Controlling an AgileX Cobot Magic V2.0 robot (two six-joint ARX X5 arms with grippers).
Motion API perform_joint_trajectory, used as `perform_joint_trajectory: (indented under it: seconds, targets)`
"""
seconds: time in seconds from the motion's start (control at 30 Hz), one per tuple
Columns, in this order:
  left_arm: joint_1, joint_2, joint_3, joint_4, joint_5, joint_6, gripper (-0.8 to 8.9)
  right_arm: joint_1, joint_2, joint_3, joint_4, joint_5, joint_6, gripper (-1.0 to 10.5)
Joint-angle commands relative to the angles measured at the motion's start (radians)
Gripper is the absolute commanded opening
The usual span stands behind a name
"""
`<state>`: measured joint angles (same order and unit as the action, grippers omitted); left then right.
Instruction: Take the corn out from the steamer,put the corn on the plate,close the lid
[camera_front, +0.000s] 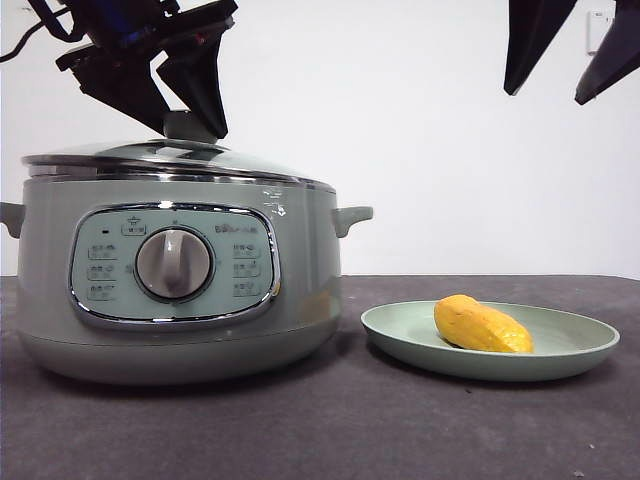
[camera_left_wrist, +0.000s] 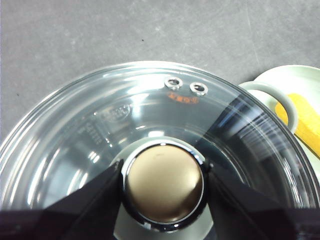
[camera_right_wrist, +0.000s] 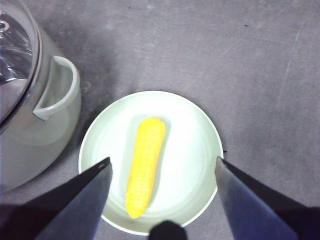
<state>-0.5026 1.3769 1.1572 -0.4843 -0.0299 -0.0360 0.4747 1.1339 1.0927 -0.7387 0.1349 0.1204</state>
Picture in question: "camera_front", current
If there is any pale green electric steamer pot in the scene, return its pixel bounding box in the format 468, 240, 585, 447
0, 172, 375, 387

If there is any white wall power socket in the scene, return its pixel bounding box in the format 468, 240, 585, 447
586, 10, 617, 55

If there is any glass lid with green knob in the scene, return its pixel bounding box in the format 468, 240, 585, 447
20, 110, 315, 190

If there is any yellow corn cob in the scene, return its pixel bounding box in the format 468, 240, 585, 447
433, 294, 536, 356

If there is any black cable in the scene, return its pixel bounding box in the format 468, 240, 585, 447
0, 0, 96, 64

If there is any pale green round plate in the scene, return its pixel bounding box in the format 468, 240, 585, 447
359, 300, 622, 384

